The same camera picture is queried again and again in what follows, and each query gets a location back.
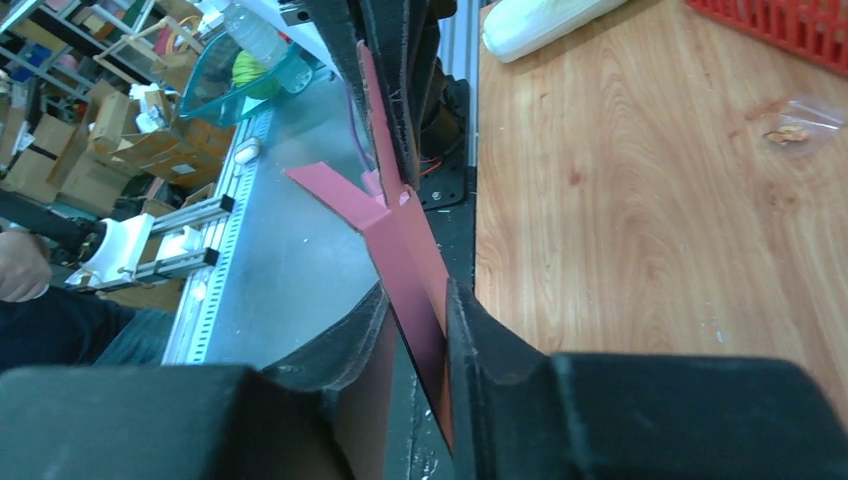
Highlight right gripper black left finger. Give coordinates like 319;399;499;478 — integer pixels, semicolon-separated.
1;286;394;479

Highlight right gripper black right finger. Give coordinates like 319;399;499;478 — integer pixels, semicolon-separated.
446;282;847;479

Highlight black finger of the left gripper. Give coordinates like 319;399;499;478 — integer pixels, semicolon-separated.
303;0;457;187

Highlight pink paper box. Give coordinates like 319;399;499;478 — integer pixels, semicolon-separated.
285;42;454;448

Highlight person's hand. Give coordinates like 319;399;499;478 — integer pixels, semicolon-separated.
1;230;52;303

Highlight napa cabbage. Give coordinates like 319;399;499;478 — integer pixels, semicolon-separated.
481;0;627;64

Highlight clear plastic water bottle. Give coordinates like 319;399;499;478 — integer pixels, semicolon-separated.
211;0;313;95

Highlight green yellow ball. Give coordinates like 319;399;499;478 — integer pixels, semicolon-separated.
231;50;281;100

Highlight teal transparent plastic bin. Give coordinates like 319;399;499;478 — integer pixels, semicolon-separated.
178;33;315;127

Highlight person in dark clothes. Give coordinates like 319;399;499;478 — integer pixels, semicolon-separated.
1;288;174;372

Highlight cardboard boxes pile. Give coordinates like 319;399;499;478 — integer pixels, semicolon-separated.
1;81;234;215

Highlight clear plastic bag with snack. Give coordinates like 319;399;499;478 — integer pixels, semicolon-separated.
761;96;847;157

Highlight red plastic shopping basket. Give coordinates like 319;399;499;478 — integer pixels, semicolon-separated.
685;0;847;77

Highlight aluminium rail frame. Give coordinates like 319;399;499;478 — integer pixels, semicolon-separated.
93;145;258;365

